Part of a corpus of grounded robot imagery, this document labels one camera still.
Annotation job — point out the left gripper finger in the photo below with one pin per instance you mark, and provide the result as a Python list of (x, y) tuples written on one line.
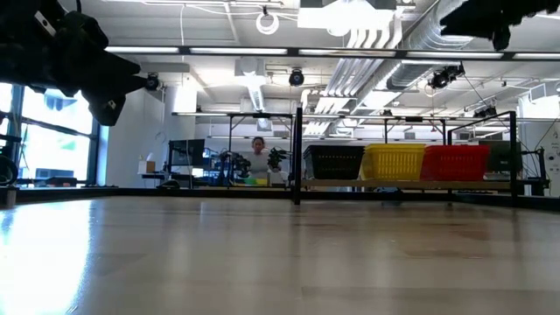
[(124, 76), (107, 107)]

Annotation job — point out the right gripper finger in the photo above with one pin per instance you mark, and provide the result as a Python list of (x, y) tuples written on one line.
[(501, 37), (470, 22)]

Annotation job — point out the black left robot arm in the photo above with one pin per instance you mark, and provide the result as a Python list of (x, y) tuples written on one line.
[(9, 52)]

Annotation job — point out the black background robot arm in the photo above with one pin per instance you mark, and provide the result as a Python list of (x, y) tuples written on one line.
[(238, 164), (276, 158)]

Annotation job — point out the large bright window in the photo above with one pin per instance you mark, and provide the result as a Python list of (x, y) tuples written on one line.
[(57, 149)]

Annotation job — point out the small cardboard box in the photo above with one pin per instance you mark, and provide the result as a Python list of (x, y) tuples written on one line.
[(147, 166)]

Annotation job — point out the black ceiling spotlight pair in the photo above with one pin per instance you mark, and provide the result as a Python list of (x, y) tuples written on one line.
[(485, 112)]

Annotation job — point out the black computer monitor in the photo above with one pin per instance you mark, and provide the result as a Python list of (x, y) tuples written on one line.
[(186, 152)]

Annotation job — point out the black basket at right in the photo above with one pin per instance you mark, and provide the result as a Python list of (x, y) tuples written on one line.
[(499, 153)]

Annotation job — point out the long overhead light bar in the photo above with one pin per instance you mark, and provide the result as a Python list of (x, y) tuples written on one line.
[(240, 51)]

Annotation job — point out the white ceiling pipes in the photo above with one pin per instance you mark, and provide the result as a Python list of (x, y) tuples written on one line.
[(350, 83)]

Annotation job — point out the black equipment stand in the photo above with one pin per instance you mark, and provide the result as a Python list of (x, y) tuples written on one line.
[(542, 170)]

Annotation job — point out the person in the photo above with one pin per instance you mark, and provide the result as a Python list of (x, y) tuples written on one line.
[(259, 164)]

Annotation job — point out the green yellow object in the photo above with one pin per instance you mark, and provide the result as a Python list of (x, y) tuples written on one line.
[(256, 181)]

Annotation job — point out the black ceiling camera cluster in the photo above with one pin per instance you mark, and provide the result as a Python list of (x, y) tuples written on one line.
[(442, 79)]

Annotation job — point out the black aluminium table frame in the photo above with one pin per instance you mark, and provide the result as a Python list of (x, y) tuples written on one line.
[(65, 192)]

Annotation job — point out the black background table frame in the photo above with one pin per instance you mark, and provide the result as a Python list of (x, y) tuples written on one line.
[(230, 131)]

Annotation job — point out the black rig post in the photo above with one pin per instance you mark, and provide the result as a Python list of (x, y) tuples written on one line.
[(8, 197)]

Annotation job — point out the black frame wooden shelf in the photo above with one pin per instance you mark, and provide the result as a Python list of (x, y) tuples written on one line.
[(297, 153)]

